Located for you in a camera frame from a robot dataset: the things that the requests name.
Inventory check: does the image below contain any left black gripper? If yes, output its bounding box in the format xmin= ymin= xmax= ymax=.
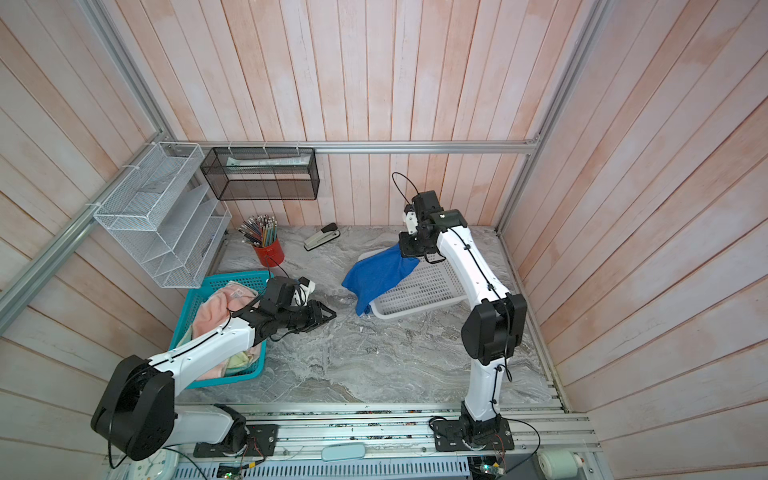
xmin=277 ymin=299 xmax=338 ymax=333

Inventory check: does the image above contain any white plastic basket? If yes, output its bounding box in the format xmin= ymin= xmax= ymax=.
xmin=367 ymin=259 xmax=467 ymax=320

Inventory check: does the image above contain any blue towel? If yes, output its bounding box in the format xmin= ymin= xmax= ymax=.
xmin=342 ymin=244 xmax=420 ymax=316

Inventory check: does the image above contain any pink towel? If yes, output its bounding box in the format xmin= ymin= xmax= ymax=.
xmin=182 ymin=281 xmax=261 ymax=380

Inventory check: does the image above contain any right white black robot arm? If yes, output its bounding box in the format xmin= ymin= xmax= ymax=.
xmin=399 ymin=191 xmax=527 ymax=452

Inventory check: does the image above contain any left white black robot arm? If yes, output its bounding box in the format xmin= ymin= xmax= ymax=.
xmin=90 ymin=276 xmax=337 ymax=461

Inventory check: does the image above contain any teal plastic basket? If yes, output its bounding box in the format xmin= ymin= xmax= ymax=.
xmin=170 ymin=271 xmax=271 ymax=389

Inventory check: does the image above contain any red pencil cup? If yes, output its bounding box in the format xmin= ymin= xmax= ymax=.
xmin=253 ymin=240 xmax=285 ymax=268

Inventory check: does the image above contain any pale green towel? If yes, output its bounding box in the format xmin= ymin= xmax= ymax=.
xmin=224 ymin=351 xmax=259 ymax=376

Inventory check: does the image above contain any black grey stapler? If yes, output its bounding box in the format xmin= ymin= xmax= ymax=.
xmin=303 ymin=222 xmax=340 ymax=251

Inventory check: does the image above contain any coloured pencils bunch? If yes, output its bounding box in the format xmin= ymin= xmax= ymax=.
xmin=238 ymin=215 xmax=278 ymax=248

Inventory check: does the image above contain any white analog clock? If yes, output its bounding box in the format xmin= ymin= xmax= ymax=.
xmin=126 ymin=449 xmax=180 ymax=480

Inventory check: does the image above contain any white tape roll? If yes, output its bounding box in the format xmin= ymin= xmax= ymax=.
xmin=537 ymin=450 xmax=585 ymax=480

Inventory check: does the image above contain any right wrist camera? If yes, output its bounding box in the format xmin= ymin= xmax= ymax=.
xmin=403 ymin=204 xmax=419 ymax=236

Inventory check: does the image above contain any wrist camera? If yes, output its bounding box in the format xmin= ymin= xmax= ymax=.
xmin=403 ymin=204 xmax=419 ymax=236
xmin=294 ymin=277 xmax=316 ymax=306

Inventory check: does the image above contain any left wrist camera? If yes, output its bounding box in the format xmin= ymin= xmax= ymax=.
xmin=294 ymin=277 xmax=316 ymax=306

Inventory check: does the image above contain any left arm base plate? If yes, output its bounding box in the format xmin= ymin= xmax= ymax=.
xmin=193 ymin=424 xmax=279 ymax=458

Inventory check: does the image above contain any black mesh wall basket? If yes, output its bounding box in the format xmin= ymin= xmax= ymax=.
xmin=201 ymin=146 xmax=320 ymax=201

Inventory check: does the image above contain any white wire wall shelf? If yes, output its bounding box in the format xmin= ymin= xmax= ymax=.
xmin=94 ymin=142 xmax=231 ymax=289

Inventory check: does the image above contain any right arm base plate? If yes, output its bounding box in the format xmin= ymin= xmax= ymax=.
xmin=428 ymin=416 xmax=515 ymax=453

